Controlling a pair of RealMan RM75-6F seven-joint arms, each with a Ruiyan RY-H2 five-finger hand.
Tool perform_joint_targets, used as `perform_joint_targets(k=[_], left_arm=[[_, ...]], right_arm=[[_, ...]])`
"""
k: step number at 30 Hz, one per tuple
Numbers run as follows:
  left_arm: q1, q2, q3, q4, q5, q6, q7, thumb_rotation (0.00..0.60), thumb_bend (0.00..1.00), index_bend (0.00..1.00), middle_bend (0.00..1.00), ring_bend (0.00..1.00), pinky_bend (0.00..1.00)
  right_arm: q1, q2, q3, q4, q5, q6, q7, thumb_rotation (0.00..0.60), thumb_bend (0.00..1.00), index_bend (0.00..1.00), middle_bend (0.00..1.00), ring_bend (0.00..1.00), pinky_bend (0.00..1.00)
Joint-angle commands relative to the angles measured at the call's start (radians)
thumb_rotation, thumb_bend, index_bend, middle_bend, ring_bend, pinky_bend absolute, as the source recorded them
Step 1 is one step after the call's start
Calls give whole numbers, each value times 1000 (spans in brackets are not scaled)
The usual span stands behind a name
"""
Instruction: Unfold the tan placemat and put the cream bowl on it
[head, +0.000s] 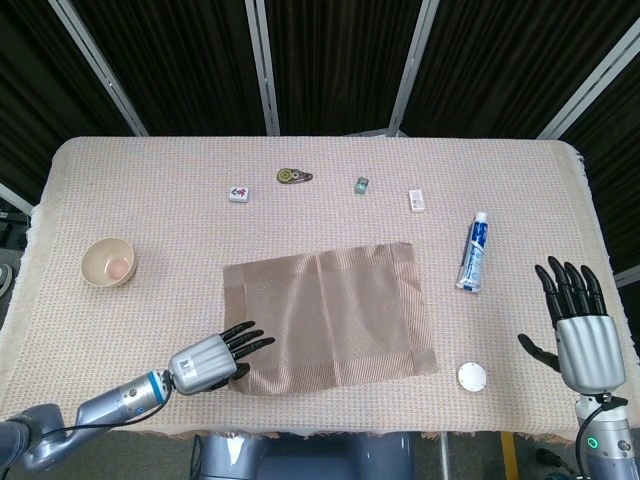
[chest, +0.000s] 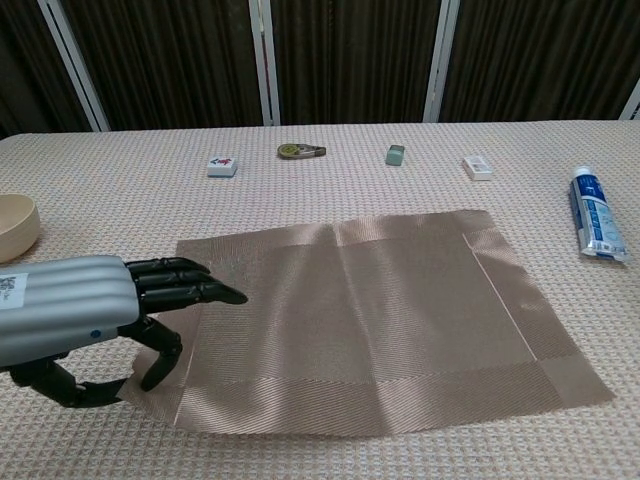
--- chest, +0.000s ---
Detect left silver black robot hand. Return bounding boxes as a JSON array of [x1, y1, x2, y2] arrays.
[[0, 255, 250, 409]]

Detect pink beige bowl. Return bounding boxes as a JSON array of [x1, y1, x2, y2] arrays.
[[0, 193, 41, 265]]

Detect brown woven placemat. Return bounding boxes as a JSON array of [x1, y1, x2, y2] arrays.
[[119, 209, 617, 441]]

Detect beige waffle-weave tablecloth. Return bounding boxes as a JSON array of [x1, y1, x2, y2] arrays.
[[0, 118, 640, 480]]

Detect white mahjong tile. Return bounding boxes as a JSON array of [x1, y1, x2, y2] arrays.
[[206, 155, 239, 179]]

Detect black pleated curtain panel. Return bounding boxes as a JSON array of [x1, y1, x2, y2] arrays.
[[269, 0, 444, 126], [0, 0, 96, 139], [439, 0, 640, 123], [59, 0, 264, 131]]

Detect olive correction tape dispenser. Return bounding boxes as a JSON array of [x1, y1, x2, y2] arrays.
[[277, 143, 327, 161]]

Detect small white printed box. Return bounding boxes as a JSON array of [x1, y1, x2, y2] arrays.
[[462, 155, 495, 182]]

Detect blue white toothpaste tube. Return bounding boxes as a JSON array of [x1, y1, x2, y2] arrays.
[[568, 166, 630, 265]]

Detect aluminium screen post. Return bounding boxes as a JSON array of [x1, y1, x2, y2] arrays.
[[248, 0, 281, 126], [423, 0, 461, 123], [618, 82, 640, 121], [37, 0, 111, 132]]

